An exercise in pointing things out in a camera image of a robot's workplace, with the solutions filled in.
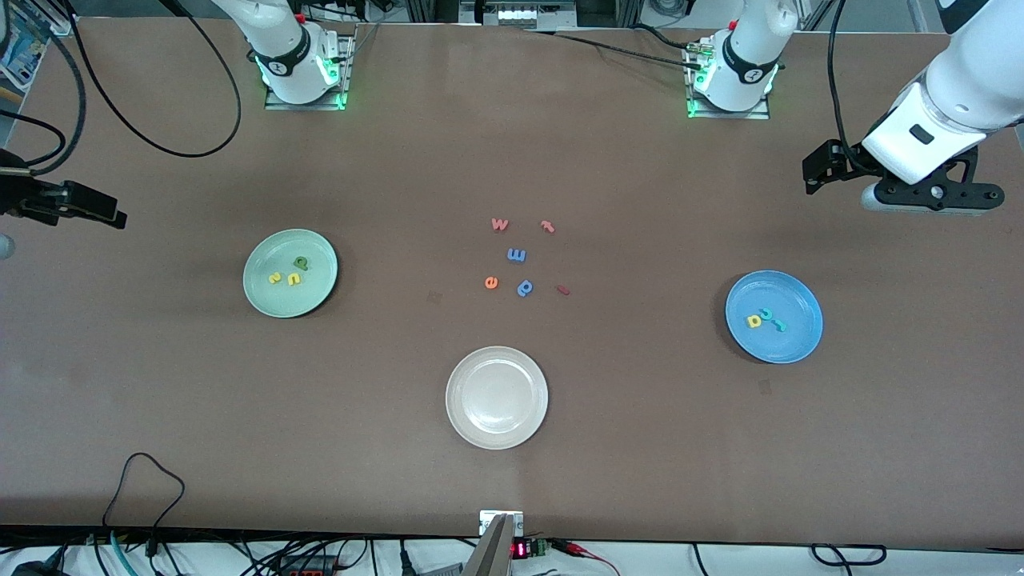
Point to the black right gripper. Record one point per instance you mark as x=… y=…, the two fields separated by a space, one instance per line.
x=18 y=195

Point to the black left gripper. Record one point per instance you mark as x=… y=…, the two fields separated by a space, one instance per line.
x=837 y=164

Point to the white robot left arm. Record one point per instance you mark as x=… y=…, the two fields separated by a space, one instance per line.
x=972 y=80

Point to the blue printed box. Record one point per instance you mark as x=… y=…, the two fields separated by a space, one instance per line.
x=20 y=56

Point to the blue plate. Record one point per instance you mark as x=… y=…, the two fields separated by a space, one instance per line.
x=788 y=344

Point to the green plate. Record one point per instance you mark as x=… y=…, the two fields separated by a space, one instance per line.
x=300 y=300

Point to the blue foam letter m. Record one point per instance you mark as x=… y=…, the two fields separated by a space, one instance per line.
x=517 y=255

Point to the blue foam letter a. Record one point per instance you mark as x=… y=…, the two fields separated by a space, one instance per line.
x=524 y=289

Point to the pink foam letter w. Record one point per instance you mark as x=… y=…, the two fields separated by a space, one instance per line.
x=499 y=225

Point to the white power strip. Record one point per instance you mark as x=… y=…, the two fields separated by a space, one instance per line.
x=516 y=14

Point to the white plate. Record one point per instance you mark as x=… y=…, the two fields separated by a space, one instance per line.
x=497 y=398

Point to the red clip lead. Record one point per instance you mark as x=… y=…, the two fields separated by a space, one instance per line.
x=580 y=550

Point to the red display module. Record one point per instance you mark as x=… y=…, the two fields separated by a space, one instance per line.
x=520 y=550

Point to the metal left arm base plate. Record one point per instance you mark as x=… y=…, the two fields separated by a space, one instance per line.
x=720 y=114

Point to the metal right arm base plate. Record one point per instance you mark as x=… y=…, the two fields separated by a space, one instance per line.
x=276 y=102

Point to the grey front camera mount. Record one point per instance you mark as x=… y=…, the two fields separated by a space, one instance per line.
x=496 y=552

